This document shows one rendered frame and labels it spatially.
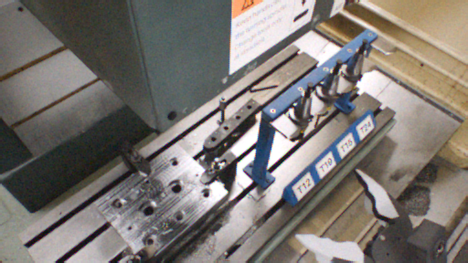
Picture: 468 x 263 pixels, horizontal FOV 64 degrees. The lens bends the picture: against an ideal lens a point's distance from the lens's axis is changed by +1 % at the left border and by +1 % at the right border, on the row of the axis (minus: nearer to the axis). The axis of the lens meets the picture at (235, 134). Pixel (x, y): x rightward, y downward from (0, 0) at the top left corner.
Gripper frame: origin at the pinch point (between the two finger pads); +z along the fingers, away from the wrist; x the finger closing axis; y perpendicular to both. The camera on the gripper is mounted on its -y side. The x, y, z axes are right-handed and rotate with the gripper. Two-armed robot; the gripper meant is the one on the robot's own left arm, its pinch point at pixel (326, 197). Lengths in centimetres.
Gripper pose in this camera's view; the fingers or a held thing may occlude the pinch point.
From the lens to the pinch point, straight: 57.9
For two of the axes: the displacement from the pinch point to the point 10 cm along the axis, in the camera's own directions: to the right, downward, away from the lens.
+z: -7.2, -5.9, 3.8
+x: 7.0, -5.7, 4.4
